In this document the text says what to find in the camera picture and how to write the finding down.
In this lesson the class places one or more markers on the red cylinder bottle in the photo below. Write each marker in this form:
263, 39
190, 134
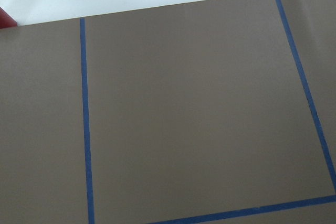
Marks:
6, 21

